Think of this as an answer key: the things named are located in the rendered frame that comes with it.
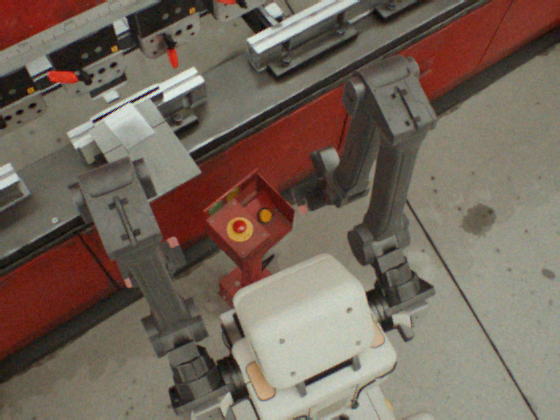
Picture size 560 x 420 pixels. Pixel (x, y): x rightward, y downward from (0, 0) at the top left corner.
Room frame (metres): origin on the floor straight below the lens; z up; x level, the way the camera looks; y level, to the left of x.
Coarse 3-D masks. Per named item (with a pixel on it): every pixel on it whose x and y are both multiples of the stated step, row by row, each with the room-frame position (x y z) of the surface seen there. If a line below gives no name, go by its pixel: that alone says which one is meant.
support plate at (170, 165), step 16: (144, 112) 0.85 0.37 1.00; (96, 128) 0.79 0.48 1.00; (160, 128) 0.81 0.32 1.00; (112, 144) 0.75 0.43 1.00; (160, 144) 0.76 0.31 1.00; (176, 144) 0.76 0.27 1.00; (112, 160) 0.70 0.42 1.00; (160, 160) 0.71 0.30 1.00; (176, 160) 0.72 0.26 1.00; (192, 160) 0.72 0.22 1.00; (160, 176) 0.67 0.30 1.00; (176, 176) 0.67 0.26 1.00; (192, 176) 0.68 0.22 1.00; (160, 192) 0.62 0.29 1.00
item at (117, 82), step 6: (120, 78) 0.87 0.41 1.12; (126, 78) 0.88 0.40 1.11; (108, 84) 0.85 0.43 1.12; (114, 84) 0.85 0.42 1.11; (120, 84) 0.87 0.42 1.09; (96, 90) 0.83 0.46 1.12; (102, 90) 0.83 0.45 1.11; (108, 90) 0.85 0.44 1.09; (90, 96) 0.82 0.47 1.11; (96, 96) 0.83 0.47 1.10
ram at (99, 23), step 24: (0, 0) 0.74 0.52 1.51; (24, 0) 0.76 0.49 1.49; (48, 0) 0.79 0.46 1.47; (72, 0) 0.81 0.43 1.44; (96, 0) 0.84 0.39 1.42; (144, 0) 0.90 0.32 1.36; (0, 24) 0.73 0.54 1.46; (24, 24) 0.75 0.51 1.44; (48, 24) 0.78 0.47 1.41; (96, 24) 0.83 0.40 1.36; (0, 48) 0.71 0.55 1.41; (48, 48) 0.76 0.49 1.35; (0, 72) 0.70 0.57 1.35
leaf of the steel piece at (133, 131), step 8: (136, 112) 0.85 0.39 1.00; (120, 120) 0.82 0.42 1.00; (128, 120) 0.82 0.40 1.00; (136, 120) 0.82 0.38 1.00; (144, 120) 0.83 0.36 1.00; (112, 128) 0.79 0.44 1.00; (120, 128) 0.80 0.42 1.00; (128, 128) 0.80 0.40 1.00; (136, 128) 0.80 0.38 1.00; (144, 128) 0.80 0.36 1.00; (120, 136) 0.77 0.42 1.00; (128, 136) 0.77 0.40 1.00; (136, 136) 0.78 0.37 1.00; (144, 136) 0.78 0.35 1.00; (152, 136) 0.77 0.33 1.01; (128, 144) 0.75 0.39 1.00; (136, 144) 0.74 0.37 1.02; (144, 144) 0.75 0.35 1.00
